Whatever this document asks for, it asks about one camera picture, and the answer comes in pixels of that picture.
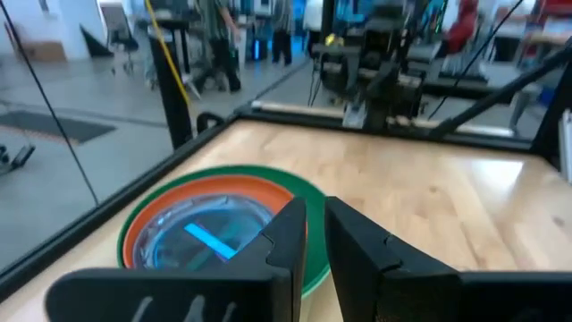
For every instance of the brown cardboard box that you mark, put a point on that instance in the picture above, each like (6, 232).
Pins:
(44, 51)

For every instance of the teal transparent plastic plate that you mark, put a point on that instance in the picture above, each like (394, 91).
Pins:
(179, 232)

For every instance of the white panel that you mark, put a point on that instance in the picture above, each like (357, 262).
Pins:
(567, 147)

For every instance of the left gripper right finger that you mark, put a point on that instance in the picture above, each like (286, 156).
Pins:
(402, 295)

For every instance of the dark floor mat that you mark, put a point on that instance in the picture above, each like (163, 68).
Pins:
(53, 125)

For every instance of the person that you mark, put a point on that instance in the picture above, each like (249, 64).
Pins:
(462, 27)
(281, 44)
(221, 53)

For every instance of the dark office chair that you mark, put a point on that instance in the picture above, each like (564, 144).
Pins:
(118, 27)

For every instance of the orange opaque plastic plate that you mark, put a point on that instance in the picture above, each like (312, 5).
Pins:
(232, 183)

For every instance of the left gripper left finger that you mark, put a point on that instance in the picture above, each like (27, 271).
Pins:
(179, 295)

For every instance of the black wheeled base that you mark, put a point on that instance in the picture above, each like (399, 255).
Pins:
(20, 158)

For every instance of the green plastic plate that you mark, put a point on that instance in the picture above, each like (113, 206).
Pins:
(286, 179)

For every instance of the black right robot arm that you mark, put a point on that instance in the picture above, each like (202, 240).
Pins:
(384, 89)

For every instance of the black stand pole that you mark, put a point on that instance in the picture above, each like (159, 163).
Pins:
(172, 112)

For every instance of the black table frame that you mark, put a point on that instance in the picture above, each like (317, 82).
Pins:
(89, 221)

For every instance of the black triangular object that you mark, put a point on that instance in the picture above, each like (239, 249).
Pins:
(94, 47)

